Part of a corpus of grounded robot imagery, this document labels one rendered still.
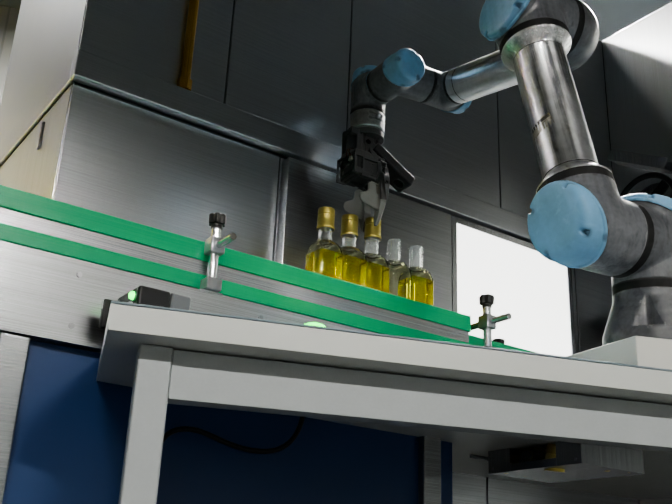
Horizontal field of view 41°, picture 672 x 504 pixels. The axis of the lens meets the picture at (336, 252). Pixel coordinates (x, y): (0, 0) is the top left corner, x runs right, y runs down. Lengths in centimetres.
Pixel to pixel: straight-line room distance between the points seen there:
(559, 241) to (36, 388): 75
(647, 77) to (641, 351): 165
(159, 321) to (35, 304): 28
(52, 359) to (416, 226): 105
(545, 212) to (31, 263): 73
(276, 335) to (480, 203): 128
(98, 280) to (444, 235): 104
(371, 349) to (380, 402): 8
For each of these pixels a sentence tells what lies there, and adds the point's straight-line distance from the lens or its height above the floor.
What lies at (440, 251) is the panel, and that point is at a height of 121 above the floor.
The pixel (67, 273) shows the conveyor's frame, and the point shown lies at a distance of 131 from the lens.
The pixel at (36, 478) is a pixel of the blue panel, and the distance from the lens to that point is 127.
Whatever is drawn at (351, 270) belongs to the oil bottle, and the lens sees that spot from 172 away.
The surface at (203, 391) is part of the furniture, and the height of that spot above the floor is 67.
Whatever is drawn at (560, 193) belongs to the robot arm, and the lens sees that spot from 131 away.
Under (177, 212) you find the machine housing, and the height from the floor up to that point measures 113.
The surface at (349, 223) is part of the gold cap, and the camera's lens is 177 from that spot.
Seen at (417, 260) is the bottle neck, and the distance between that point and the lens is 186.
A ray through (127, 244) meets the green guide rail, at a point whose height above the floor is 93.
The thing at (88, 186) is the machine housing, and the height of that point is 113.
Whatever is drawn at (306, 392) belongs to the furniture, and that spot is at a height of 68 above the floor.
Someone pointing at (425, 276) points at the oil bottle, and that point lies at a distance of 184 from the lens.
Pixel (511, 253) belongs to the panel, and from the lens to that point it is 229.
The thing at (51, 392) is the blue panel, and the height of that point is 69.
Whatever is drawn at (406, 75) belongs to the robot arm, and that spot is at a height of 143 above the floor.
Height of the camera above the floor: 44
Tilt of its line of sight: 21 degrees up
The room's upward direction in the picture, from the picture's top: 2 degrees clockwise
